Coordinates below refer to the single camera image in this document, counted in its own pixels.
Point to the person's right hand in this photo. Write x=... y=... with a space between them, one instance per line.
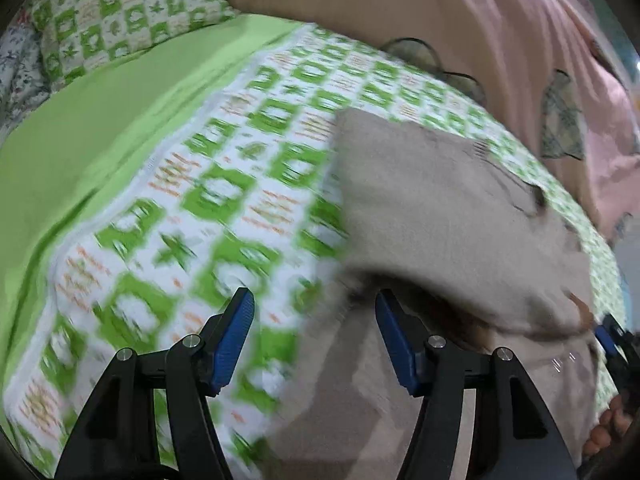
x=607 y=430

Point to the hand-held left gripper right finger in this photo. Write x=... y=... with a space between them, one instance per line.
x=396 y=347

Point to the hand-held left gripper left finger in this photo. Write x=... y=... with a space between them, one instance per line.
x=234 y=342

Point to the green checkered pillow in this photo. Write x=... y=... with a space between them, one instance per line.
x=125 y=10

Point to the beige knit sweater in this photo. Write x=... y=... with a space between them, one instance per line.
x=425 y=210

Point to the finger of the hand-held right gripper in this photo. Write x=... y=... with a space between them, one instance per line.
x=607 y=342

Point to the pink quilt with plaid hearts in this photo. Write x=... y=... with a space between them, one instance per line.
x=400 y=5

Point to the floral print quilt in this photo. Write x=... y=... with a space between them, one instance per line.
x=20 y=70

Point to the green frog print bed sheet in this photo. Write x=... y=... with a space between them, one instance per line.
x=225 y=185

